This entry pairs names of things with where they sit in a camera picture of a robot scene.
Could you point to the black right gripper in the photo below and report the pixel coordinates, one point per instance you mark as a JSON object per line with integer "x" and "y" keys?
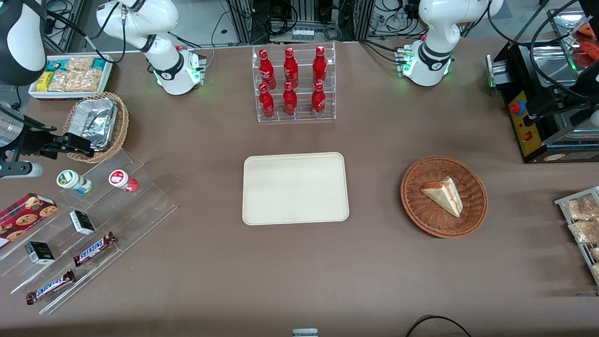
{"x": 34, "y": 142}

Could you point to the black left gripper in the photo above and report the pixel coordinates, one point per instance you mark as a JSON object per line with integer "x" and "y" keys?
{"x": 564, "y": 100}

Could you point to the green lid gum bottle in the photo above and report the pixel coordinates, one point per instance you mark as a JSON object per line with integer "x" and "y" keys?
{"x": 74, "y": 182}

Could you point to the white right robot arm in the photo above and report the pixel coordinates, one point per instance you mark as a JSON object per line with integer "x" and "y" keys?
{"x": 173, "y": 70}

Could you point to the silver foil tray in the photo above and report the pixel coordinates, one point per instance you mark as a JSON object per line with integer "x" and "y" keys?
{"x": 96, "y": 119}

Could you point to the metal tray of snacks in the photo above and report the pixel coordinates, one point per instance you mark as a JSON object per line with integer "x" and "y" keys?
{"x": 561, "y": 202}

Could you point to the beige rectangular tray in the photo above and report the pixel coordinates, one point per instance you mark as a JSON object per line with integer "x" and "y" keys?
{"x": 295, "y": 188}

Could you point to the black sealing machine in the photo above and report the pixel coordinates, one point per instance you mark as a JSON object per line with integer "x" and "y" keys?
{"x": 526, "y": 126}

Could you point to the light wicker basket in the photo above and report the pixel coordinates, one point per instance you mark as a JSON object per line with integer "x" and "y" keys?
{"x": 122, "y": 121}

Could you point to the red emergency stop button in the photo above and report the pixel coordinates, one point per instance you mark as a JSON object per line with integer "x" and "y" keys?
{"x": 517, "y": 107}

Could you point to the red-label yogurt cup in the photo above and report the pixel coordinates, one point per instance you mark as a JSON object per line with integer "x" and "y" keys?
{"x": 123, "y": 180}

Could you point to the clear bag of crackers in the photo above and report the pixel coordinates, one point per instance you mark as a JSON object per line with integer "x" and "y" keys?
{"x": 75, "y": 80}

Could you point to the white snack bin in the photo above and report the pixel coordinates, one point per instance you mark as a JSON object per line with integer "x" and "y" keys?
{"x": 35, "y": 91}

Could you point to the yellow snack pack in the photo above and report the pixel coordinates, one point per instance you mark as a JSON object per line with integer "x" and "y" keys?
{"x": 45, "y": 81}

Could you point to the small black box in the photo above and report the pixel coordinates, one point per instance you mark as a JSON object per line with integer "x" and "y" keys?
{"x": 39, "y": 253}
{"x": 82, "y": 223}

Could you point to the clear acrylic stepped shelf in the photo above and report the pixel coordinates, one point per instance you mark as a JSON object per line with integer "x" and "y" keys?
{"x": 135, "y": 210}

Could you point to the red cookie box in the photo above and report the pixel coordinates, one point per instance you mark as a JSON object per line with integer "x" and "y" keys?
{"x": 25, "y": 215}

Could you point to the clear snack bag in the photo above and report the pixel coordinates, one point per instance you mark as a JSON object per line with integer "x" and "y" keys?
{"x": 585, "y": 230}
{"x": 580, "y": 208}

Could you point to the Snickers chocolate bar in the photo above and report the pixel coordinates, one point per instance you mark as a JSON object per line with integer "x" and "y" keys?
{"x": 50, "y": 287}
{"x": 95, "y": 249}

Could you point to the wrapped triangle sandwich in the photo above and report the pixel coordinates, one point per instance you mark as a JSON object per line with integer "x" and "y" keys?
{"x": 444, "y": 195}

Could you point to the round brown wicker basket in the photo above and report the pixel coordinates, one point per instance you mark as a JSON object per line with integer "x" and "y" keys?
{"x": 428, "y": 215}

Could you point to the red cola bottle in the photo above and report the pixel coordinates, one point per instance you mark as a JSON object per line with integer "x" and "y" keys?
{"x": 319, "y": 65}
{"x": 290, "y": 68}
{"x": 267, "y": 70}
{"x": 318, "y": 100}
{"x": 289, "y": 100}
{"x": 266, "y": 103}

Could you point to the clear acrylic bottle rack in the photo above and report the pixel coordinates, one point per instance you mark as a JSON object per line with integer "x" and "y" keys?
{"x": 294, "y": 117}

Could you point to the white power strip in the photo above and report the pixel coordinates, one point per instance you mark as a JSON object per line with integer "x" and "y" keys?
{"x": 303, "y": 34}

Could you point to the grey device edge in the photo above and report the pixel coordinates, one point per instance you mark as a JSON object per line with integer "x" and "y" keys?
{"x": 305, "y": 333}

